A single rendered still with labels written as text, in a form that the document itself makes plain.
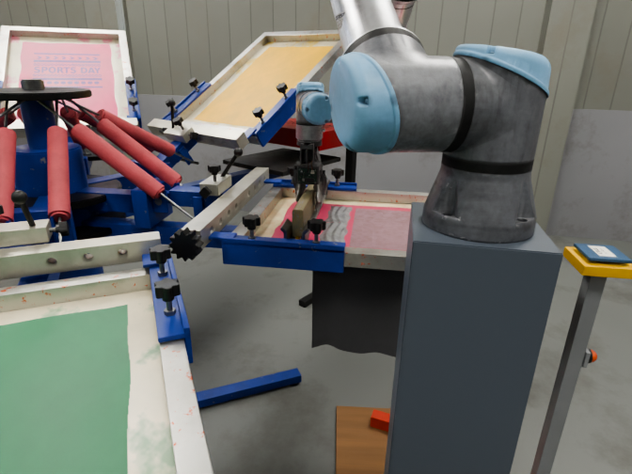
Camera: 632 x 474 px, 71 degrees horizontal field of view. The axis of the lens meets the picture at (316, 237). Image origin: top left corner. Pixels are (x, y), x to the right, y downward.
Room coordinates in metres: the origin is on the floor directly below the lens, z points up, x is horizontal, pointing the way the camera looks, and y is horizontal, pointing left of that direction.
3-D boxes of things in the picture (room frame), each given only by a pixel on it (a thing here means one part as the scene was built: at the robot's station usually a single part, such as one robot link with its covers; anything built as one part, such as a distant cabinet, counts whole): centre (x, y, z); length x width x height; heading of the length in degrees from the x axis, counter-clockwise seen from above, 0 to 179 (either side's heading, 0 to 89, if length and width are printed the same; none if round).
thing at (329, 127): (2.51, -0.01, 1.06); 0.61 x 0.46 x 0.12; 143
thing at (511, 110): (0.59, -0.22, 1.37); 0.13 x 0.12 x 0.14; 100
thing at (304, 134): (1.25, 0.02, 1.23); 0.08 x 0.08 x 0.05
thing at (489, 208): (0.60, -0.23, 1.25); 0.15 x 0.15 x 0.10
